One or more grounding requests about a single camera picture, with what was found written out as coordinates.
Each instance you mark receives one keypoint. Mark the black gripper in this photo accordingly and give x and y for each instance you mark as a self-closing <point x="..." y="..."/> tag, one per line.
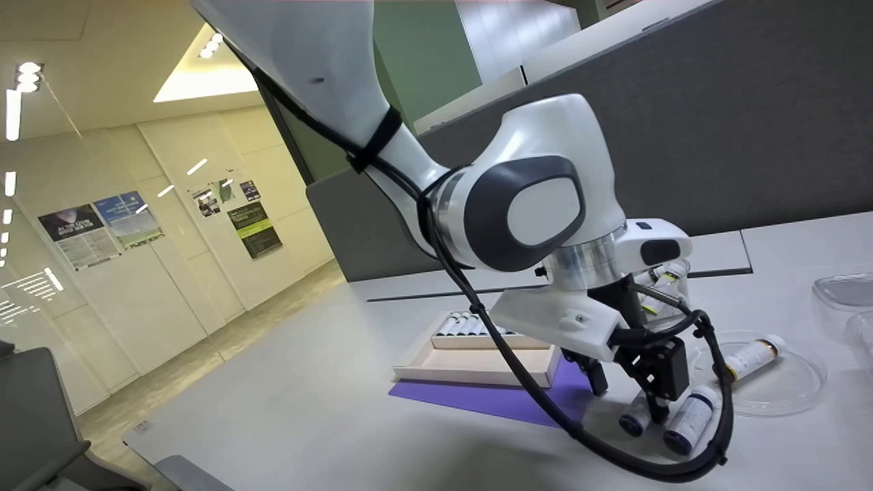
<point x="657" y="363"/>

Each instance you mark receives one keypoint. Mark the white bottle with amber base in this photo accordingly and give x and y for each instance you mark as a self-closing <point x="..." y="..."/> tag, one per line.
<point x="668" y="290"/>

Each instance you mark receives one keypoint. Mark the white bottle with brown base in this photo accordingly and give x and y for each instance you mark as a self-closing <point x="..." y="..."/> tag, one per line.
<point x="753" y="356"/>

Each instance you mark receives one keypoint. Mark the small white bottle in row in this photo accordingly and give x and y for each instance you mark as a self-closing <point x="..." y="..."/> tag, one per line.
<point x="456" y="326"/>
<point x="466" y="323"/>

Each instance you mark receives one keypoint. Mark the wooden tray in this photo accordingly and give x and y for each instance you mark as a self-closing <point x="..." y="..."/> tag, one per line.
<point x="454" y="363"/>

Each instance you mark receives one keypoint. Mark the clear round plastic lid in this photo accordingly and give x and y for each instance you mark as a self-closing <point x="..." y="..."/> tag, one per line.
<point x="782" y="397"/>

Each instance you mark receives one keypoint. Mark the purple paper mat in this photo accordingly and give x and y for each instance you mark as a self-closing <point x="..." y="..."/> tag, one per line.
<point x="473" y="399"/>

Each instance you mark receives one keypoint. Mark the clear plastic container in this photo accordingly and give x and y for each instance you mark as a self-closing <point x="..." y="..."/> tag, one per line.
<point x="848" y="308"/>

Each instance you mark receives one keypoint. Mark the green pillar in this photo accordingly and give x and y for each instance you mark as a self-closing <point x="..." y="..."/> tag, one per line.
<point x="425" y="56"/>

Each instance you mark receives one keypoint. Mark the dark grey chair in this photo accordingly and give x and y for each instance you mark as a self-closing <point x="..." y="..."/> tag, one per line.
<point x="37" y="425"/>

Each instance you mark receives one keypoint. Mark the long ceiling light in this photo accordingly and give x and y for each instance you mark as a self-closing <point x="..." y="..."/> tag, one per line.
<point x="12" y="112"/>

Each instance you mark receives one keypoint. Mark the grey partition wall panel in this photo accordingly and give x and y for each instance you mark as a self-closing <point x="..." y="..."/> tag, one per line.
<point x="745" y="127"/>

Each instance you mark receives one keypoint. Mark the dark green wall poster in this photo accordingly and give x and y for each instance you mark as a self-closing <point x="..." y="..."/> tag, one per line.
<point x="254" y="229"/>

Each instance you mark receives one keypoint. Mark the small dark wall picture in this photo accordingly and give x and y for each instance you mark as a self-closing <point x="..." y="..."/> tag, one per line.
<point x="207" y="202"/>
<point x="248" y="188"/>

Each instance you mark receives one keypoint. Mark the small green wall picture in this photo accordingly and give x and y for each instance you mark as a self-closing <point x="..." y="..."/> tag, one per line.
<point x="228" y="188"/>

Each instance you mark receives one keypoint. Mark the blue and green wall poster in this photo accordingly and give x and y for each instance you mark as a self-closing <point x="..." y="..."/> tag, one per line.
<point x="125" y="218"/>

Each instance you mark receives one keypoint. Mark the dark and white wall poster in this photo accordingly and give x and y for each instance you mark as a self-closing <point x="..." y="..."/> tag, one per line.
<point x="76" y="232"/>

